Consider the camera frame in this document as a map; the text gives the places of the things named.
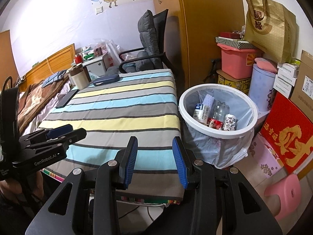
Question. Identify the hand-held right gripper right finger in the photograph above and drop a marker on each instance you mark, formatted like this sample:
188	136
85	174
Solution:
181	161

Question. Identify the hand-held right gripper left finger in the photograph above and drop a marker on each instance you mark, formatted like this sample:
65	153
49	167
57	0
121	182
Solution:
129	161

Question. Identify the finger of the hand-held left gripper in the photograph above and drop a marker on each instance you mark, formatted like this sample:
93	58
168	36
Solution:
71	138
58	130

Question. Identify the translucent plastic bin liner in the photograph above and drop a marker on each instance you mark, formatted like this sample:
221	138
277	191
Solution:
220	151

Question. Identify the white round trash bin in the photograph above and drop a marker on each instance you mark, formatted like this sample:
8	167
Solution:
220	134

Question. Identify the clear bottle with red label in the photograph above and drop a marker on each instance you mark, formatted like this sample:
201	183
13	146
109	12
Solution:
220	110

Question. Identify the pale purple foam roll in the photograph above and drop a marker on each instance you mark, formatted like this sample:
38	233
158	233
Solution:
209	101

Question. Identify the black tablet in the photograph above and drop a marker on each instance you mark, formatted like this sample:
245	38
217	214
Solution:
67	98

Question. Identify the brown blanket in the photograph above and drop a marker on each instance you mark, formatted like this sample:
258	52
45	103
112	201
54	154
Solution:
34	98

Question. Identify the colourful striped mat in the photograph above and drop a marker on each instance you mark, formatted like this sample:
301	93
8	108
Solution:
146	199

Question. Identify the blue folded cloth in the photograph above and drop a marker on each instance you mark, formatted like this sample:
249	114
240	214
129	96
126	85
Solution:
55	78

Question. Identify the beige jug with brown lid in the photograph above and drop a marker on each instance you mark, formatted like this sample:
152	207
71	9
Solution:
79	79

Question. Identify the white power strip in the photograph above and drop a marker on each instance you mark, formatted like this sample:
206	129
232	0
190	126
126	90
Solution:
22	78

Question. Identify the striped tablecloth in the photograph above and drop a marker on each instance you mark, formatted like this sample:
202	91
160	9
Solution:
122	98

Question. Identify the dark blue case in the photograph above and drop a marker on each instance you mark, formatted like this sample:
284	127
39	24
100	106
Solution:
106	79

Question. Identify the wooden headboard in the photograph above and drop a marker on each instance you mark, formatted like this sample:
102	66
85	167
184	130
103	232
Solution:
58	58

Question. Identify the red jar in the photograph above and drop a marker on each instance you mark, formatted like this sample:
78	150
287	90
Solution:
78	58

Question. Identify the white nightstand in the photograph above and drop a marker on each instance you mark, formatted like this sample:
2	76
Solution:
97	66

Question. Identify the green and white box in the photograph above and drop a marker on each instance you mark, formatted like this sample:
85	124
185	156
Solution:
88	55

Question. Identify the pink floral box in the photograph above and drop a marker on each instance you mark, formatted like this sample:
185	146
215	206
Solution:
266	159

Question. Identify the wooden door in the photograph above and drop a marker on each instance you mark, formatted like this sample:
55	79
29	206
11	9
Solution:
7	53

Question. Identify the yellow floral box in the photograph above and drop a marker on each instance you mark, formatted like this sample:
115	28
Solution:
232	83

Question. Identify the white plastic bag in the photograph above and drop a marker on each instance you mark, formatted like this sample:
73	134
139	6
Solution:
113	53

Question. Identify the large white box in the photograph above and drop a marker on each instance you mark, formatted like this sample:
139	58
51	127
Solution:
262	115

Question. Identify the pink plastic stool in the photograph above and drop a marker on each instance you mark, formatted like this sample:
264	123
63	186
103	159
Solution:
283	186

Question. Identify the light blue cylindrical container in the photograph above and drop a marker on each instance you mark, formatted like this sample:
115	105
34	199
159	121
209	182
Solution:
259	88

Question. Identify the red box with gold print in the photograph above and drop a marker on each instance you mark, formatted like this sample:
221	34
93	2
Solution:
281	112

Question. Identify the pink plastic tub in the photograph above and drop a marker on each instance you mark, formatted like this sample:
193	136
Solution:
234	63

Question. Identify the pink oval lid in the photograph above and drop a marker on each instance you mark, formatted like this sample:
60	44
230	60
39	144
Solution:
265	64

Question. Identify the green striped flat box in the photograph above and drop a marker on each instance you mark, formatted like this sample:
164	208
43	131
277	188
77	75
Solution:
234	43

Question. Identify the grey chair cushion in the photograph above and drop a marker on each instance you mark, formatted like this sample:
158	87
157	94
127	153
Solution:
146	31

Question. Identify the black office chair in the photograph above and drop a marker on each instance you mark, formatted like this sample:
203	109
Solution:
161	29

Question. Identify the wooden wardrobe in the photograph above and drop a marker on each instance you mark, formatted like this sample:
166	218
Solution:
207	29

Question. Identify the dark red box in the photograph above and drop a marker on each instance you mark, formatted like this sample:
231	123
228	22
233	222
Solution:
229	34

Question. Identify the brown cardboard box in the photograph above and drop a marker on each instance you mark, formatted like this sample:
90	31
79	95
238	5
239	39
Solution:
303	90

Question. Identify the gold paper bag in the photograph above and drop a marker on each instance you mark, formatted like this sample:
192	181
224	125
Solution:
269	29

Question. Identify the white wall switch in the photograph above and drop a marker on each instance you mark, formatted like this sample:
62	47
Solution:
99	9

